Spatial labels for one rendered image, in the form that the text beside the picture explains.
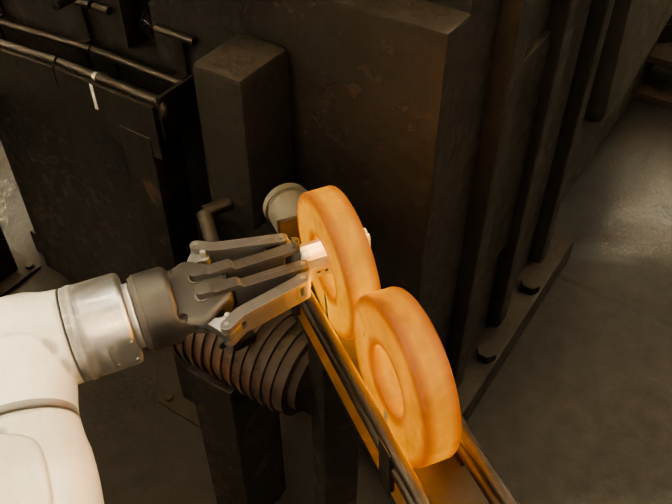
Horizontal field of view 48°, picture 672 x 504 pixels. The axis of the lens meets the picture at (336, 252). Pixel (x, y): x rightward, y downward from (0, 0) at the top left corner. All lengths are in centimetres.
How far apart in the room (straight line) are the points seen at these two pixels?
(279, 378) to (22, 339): 36
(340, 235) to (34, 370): 29
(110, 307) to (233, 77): 34
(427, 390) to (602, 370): 110
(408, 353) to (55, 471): 29
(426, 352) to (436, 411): 5
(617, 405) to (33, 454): 122
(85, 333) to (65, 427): 8
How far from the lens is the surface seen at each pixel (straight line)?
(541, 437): 154
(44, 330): 70
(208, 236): 100
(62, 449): 66
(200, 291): 71
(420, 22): 86
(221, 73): 92
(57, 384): 69
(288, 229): 82
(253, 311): 70
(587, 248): 193
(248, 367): 96
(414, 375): 60
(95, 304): 70
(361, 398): 69
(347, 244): 69
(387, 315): 62
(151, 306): 70
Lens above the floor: 126
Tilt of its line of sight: 44 degrees down
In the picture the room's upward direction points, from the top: straight up
